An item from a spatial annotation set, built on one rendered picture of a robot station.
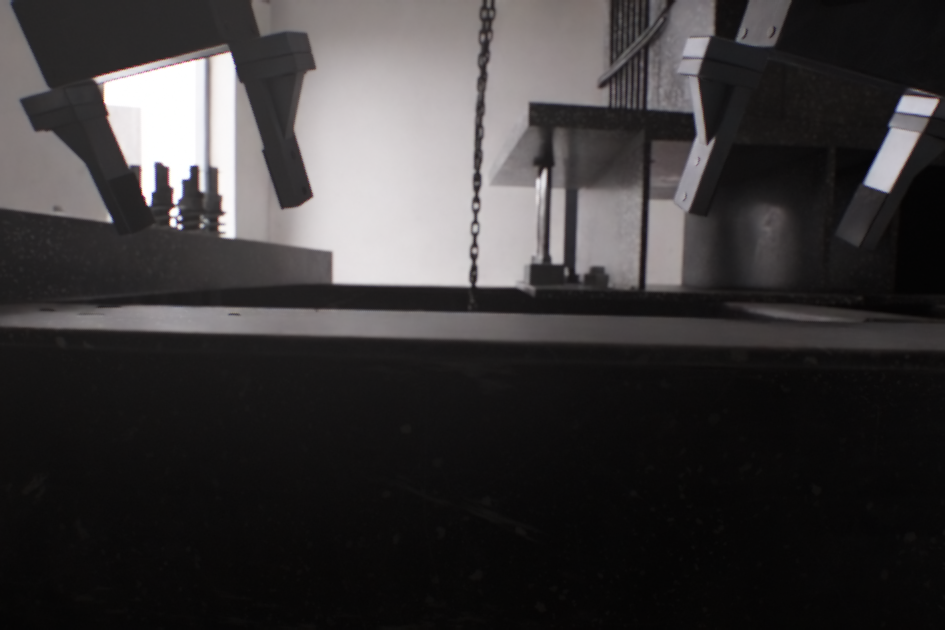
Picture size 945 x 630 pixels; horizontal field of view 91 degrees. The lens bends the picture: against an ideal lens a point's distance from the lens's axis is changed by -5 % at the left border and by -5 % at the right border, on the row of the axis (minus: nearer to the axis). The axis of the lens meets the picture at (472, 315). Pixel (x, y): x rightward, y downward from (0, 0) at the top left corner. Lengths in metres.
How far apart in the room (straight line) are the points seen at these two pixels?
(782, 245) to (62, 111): 0.80
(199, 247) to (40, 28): 0.35
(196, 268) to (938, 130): 0.71
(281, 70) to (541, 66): 2.97
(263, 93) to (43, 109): 0.16
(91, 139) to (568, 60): 3.03
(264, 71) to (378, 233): 2.79
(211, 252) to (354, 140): 2.56
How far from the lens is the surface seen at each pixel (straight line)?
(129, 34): 0.38
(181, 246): 0.67
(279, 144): 0.35
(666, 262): 3.19
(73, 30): 0.40
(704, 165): 0.35
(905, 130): 0.44
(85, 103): 0.43
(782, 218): 0.82
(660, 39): 0.92
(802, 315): 0.52
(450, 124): 3.16
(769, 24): 0.36
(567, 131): 0.67
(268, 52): 0.34
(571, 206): 1.26
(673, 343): 0.23
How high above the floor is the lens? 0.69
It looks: 5 degrees down
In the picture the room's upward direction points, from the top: 1 degrees clockwise
